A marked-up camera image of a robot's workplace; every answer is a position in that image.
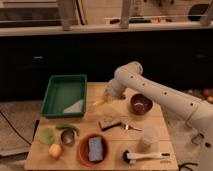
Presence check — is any green pepper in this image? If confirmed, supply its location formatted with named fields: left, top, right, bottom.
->
left=55, top=124, right=80, bottom=136

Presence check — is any bunch of dark grapes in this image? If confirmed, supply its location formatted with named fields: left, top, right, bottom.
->
left=119, top=94, right=126, bottom=100

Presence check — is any metal cup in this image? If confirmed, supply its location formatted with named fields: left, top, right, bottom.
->
left=61, top=129, right=75, bottom=146

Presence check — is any green plastic cup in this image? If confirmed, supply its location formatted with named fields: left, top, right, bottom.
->
left=39, top=128, right=55, bottom=145

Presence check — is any dark brown bowl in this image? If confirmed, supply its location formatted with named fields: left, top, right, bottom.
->
left=130, top=94, right=153, bottom=115

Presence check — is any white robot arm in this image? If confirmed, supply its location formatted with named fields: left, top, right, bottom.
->
left=105, top=62, right=213, bottom=171

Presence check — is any black cable on floor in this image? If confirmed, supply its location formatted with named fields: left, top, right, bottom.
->
left=0, top=109, right=33, bottom=146

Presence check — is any wooden block brush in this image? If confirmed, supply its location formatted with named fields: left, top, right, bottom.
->
left=98, top=117, right=121, bottom=131

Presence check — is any blue-grey sponge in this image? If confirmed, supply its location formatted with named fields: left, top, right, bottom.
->
left=88, top=136, right=103, bottom=162

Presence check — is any white dish brush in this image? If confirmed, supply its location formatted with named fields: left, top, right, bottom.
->
left=122, top=150, right=170, bottom=164

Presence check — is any green plastic tray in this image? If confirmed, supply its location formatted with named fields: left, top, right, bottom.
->
left=41, top=75, right=87, bottom=118

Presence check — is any metal fork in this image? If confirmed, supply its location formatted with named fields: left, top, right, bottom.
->
left=121, top=123, right=142, bottom=131

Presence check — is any translucent plastic cup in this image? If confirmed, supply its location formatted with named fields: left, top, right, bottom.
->
left=140, top=127, right=159, bottom=149

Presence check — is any yellow banana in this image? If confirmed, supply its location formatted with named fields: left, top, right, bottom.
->
left=92, top=99, right=106, bottom=106

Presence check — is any orange plate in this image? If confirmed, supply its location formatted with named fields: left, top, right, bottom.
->
left=77, top=133, right=109, bottom=168

